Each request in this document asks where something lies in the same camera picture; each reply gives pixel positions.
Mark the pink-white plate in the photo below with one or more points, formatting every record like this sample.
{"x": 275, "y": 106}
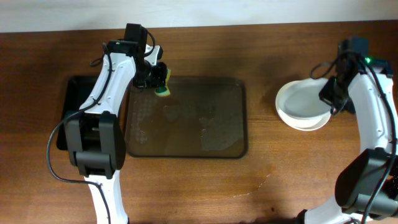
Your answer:
{"x": 300, "y": 124}

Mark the grey-white plate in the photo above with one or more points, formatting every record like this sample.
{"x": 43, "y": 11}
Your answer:
{"x": 300, "y": 99}

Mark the black tray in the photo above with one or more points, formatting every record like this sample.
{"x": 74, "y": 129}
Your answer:
{"x": 74, "y": 99}

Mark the brown tray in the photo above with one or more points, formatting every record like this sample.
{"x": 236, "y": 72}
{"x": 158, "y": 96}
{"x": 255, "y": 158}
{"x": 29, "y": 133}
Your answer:
{"x": 203, "y": 118}

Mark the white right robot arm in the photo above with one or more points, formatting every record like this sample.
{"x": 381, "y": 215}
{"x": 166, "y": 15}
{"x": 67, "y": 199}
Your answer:
{"x": 367, "y": 189}

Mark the yellow green sponge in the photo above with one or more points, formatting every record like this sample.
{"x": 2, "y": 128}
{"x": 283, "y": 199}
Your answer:
{"x": 164, "y": 91}

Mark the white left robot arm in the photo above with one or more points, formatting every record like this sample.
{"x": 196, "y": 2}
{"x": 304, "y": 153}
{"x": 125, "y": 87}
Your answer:
{"x": 100, "y": 169}

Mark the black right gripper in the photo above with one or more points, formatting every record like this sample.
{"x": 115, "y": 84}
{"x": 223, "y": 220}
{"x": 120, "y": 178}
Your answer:
{"x": 329, "y": 94}

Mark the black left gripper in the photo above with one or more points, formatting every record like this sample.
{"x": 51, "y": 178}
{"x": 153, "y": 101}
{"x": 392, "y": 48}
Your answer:
{"x": 158, "y": 76}

